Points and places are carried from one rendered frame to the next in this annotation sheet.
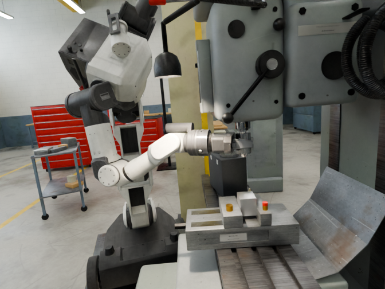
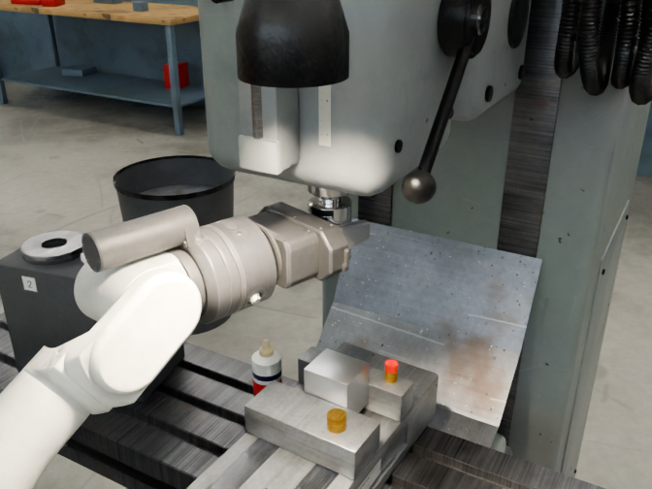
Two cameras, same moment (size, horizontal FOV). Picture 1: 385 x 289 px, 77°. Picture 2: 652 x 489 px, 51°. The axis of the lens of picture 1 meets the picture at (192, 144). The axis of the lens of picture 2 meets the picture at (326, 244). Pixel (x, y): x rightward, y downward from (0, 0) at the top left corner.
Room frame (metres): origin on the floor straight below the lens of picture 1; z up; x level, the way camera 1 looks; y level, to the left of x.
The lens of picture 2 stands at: (0.42, 0.43, 1.54)
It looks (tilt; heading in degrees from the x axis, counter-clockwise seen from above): 25 degrees down; 300
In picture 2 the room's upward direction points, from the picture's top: straight up
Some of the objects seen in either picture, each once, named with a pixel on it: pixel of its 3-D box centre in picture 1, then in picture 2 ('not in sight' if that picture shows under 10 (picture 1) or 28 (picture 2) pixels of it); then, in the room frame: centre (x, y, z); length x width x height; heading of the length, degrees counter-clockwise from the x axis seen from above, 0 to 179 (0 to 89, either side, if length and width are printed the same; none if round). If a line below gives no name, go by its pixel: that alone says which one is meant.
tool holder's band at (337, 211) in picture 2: (243, 133); (330, 204); (0.76, -0.16, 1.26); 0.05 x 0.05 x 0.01
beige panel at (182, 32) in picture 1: (192, 120); not in sight; (2.51, -0.02, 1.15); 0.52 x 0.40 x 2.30; 91
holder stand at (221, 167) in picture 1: (226, 170); (93, 309); (1.16, -0.16, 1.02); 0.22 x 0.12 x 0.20; 11
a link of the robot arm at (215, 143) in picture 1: (215, 143); (263, 255); (0.79, -0.08, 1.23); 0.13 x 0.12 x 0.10; 163
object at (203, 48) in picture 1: (204, 77); (266, 45); (0.76, -0.05, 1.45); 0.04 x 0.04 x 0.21; 1
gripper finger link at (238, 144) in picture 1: (242, 144); (349, 238); (0.73, -0.15, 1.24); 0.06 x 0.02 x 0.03; 73
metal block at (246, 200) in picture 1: (246, 203); (336, 386); (0.75, -0.16, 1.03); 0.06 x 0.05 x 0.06; 178
